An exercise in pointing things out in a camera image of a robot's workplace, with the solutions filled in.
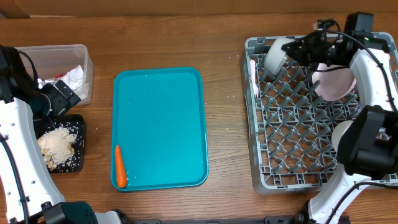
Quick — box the silver red foil wrapper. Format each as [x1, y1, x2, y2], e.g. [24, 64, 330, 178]
[38, 73, 65, 89]

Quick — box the grey bowl with rice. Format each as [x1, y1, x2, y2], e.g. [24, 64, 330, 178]
[264, 37, 295, 75]

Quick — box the white napkin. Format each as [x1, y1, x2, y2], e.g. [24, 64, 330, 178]
[61, 65, 89, 101]

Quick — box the pink round plate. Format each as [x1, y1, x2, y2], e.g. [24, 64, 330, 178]
[312, 63, 356, 101]

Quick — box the white plastic fork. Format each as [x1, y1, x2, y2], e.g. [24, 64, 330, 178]
[250, 59, 259, 98]

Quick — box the white bowl with peanuts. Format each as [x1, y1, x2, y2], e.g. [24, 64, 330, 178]
[331, 120, 353, 152]

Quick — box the orange carrot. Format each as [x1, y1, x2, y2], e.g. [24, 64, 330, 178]
[114, 145, 127, 188]

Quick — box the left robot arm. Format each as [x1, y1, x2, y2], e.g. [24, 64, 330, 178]
[1, 47, 130, 223]

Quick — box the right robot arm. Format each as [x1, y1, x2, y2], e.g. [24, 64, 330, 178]
[280, 12, 397, 223]

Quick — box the black plastic waste bin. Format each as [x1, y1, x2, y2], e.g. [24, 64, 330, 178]
[34, 114, 86, 173]

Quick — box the grey dishwasher rack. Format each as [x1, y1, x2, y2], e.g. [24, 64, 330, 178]
[239, 31, 398, 195]

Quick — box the clear plastic storage bin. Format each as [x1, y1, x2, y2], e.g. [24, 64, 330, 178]
[18, 44, 94, 105]

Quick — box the pile of peanuts and rice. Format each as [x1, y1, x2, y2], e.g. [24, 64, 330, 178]
[37, 127, 77, 170]

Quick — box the teal serving tray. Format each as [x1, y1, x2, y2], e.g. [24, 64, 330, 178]
[111, 67, 209, 192]

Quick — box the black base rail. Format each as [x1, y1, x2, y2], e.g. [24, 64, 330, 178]
[131, 216, 299, 224]

